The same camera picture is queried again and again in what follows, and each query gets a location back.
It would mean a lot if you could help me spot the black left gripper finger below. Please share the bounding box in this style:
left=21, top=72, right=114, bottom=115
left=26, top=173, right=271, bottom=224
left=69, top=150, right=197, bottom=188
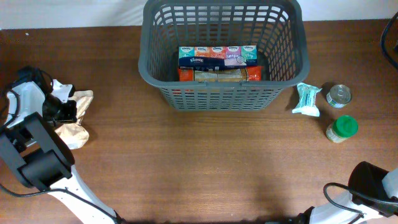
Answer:
left=58, top=100, right=77, bottom=114
left=54, top=114, right=77, bottom=123

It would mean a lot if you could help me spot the beige paper bag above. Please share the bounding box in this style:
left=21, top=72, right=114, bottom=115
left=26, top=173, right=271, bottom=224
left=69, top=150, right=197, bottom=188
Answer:
left=55, top=90, right=94, bottom=150

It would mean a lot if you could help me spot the orange pasta package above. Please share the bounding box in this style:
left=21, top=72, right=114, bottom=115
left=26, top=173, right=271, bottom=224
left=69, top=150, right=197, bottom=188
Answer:
left=178, top=66, right=263, bottom=82

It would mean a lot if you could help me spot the tissue multipack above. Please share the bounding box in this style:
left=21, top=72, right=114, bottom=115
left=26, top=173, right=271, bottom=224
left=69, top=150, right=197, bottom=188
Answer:
left=178, top=45, right=258, bottom=70

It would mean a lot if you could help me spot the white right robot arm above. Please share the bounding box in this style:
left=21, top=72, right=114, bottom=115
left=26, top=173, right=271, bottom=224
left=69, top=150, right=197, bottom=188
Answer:
left=52, top=161, right=397, bottom=223

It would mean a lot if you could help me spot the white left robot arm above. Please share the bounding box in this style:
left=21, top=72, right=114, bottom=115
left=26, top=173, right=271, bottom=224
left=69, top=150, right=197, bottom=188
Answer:
left=1, top=66, right=125, bottom=223

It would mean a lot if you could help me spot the grey plastic laundry basket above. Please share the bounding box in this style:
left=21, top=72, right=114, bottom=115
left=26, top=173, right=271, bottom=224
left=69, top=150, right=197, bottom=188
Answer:
left=138, top=0, right=310, bottom=111

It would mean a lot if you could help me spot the light green wrapped packet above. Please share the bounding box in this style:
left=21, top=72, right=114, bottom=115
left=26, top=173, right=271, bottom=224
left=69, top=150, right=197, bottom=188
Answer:
left=292, top=83, right=322, bottom=117

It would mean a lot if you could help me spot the silver tin can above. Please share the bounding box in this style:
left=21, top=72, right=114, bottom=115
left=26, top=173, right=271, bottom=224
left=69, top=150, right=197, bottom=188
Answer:
left=326, top=85, right=352, bottom=108

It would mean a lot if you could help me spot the green lidded glass jar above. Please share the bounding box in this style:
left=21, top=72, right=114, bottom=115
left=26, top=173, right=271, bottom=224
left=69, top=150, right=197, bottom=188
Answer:
left=325, top=115, right=359, bottom=143

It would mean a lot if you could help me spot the black cable at edge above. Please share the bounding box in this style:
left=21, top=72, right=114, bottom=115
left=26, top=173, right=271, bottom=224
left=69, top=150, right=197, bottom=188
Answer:
left=380, top=11, right=398, bottom=70

